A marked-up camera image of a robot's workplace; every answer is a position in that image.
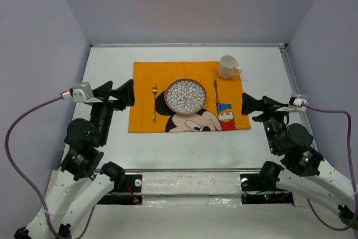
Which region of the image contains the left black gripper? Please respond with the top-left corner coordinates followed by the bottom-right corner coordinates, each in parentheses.
top-left (89, 78), bottom-right (136, 144)

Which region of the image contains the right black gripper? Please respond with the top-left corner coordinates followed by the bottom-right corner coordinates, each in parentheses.
top-left (241, 91), bottom-right (291, 154)

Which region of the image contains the orange Mickey Mouse placemat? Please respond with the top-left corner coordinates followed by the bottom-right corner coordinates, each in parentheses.
top-left (129, 62), bottom-right (251, 133)

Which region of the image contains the beige ceramic mug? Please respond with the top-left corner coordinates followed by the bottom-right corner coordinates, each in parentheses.
top-left (218, 55), bottom-right (242, 79)

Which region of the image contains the floral patterned plate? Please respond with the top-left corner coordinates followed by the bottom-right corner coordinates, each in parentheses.
top-left (164, 78), bottom-right (207, 115)

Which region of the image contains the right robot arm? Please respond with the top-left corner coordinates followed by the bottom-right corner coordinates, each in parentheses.
top-left (241, 93), bottom-right (357, 231)

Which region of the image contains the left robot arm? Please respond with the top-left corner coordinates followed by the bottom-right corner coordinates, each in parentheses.
top-left (14, 79), bottom-right (135, 238)

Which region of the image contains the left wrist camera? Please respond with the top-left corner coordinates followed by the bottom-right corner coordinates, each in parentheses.
top-left (61, 82), bottom-right (101, 104)

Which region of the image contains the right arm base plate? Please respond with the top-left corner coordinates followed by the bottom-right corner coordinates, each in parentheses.
top-left (240, 174), bottom-right (294, 205)

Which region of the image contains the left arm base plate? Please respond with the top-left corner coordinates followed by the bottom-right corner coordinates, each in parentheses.
top-left (101, 174), bottom-right (143, 205)

